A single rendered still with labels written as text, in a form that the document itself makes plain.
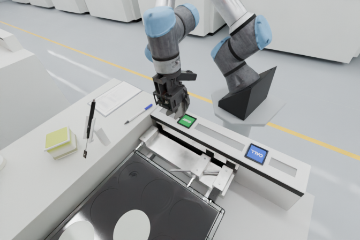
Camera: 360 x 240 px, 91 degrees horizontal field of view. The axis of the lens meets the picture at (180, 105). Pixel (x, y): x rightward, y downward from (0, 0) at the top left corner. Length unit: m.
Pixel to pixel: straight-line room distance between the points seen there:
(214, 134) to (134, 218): 0.35
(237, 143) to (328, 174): 1.36
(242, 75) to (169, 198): 0.57
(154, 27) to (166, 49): 0.05
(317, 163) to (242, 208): 1.33
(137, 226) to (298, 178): 0.46
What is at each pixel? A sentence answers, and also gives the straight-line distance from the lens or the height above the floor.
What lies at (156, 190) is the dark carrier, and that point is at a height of 0.90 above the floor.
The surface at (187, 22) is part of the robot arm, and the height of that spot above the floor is 1.30.
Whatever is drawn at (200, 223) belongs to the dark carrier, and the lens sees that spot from 0.58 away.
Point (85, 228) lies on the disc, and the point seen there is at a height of 0.90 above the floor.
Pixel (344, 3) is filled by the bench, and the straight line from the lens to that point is 3.00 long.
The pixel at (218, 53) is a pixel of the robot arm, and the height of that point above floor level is 1.08.
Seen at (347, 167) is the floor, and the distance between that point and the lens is 2.03.
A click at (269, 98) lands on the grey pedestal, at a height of 0.82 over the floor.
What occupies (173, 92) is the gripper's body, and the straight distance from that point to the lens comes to 0.52.
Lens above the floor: 1.46
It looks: 43 degrees down
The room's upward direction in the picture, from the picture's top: 7 degrees counter-clockwise
